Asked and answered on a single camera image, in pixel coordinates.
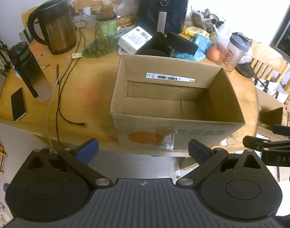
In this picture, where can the black kettle base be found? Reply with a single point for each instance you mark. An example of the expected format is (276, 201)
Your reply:
(245, 70)

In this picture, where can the red apple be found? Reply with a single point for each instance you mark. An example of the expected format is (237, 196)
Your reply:
(214, 53)

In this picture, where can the steel electric kettle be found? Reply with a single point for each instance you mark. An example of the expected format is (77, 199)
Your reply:
(51, 24)

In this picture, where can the black thermos bottle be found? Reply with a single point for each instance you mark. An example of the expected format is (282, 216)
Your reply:
(30, 72)

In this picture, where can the black smartphone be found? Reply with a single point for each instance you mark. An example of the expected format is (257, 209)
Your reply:
(18, 105)

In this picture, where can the wall mounted television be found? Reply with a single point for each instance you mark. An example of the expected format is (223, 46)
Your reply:
(281, 40)

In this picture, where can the green label jar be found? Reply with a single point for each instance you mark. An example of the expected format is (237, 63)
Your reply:
(106, 26)

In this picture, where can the basket of tools and tape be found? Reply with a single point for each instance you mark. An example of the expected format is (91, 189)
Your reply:
(206, 20)

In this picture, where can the brown spice jar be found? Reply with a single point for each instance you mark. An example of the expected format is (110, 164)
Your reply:
(107, 10)

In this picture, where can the white tissue pack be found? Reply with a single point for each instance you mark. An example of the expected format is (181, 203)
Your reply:
(133, 40)

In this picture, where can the wooden chair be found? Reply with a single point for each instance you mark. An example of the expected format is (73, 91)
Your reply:
(269, 76)

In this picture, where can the yellow wet wipes pack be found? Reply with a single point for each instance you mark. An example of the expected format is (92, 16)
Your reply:
(192, 31)

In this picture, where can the green net bag of fruit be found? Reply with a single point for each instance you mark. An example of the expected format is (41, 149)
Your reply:
(100, 47)

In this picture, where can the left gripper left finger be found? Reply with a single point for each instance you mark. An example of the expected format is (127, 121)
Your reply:
(77, 159)

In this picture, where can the teal bath loofah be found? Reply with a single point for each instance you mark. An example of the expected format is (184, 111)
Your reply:
(184, 56)

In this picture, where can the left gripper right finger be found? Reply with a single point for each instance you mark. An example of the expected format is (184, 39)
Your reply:
(209, 161)

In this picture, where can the dark blue air fryer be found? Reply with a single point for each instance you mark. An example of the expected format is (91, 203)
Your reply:
(162, 15)

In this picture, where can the open cardboard box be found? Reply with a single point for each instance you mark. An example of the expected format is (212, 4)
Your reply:
(163, 103)

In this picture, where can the clear shaker bottle grey lid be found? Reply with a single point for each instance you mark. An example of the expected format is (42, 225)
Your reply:
(238, 45)

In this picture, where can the blue snack packets pile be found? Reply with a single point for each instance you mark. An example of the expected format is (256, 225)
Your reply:
(202, 42)

